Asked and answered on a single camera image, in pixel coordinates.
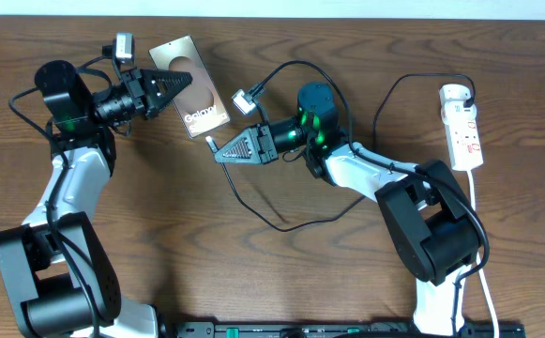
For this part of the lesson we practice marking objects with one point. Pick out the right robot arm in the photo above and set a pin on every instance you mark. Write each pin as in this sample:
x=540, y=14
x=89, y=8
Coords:
x=435, y=230

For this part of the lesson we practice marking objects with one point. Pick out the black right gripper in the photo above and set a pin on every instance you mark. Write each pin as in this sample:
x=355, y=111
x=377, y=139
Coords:
x=260, y=143

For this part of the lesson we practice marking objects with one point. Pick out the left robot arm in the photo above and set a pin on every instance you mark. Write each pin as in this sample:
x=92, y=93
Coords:
x=59, y=280

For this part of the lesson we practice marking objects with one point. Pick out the white power strip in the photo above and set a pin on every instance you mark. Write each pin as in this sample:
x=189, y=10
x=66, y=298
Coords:
x=462, y=135

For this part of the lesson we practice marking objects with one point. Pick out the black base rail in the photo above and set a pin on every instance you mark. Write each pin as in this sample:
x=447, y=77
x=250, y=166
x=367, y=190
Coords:
x=384, y=327

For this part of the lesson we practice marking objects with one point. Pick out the white USB charger plug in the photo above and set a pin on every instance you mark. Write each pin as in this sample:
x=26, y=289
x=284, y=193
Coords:
x=459, y=92

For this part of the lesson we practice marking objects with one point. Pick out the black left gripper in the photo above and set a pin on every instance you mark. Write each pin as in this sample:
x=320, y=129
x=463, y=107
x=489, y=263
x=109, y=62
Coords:
x=136, y=94

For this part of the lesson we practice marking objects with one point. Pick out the gold Galaxy smartphone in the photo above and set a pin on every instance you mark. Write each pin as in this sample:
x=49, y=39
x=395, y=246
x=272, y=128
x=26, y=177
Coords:
x=199, y=105

